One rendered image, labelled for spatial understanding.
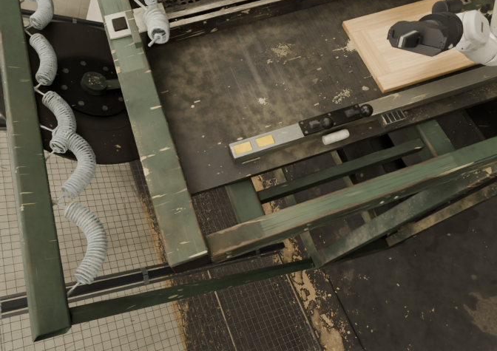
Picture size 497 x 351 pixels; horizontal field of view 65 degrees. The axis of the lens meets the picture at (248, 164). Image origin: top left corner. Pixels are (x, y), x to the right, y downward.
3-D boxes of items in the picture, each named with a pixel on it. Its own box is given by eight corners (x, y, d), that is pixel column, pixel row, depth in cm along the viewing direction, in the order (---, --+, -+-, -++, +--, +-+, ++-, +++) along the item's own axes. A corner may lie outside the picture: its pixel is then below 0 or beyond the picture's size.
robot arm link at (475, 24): (432, 42, 95) (454, 55, 104) (472, 34, 88) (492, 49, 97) (433, 15, 95) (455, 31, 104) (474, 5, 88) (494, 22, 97)
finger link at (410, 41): (402, 34, 78) (416, 30, 82) (399, 50, 79) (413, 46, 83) (410, 35, 77) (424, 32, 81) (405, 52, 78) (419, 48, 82)
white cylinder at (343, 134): (325, 146, 120) (347, 139, 122) (326, 142, 118) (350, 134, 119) (320, 138, 122) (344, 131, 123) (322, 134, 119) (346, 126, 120)
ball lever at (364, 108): (355, 117, 121) (377, 114, 108) (344, 121, 121) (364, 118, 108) (352, 106, 121) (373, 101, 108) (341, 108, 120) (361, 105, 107)
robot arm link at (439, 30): (436, 70, 81) (458, 61, 89) (452, 21, 76) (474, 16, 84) (381, 55, 89) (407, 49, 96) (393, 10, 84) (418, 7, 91)
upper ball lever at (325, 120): (319, 128, 119) (337, 127, 106) (308, 132, 119) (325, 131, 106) (316, 116, 119) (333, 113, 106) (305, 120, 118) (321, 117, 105)
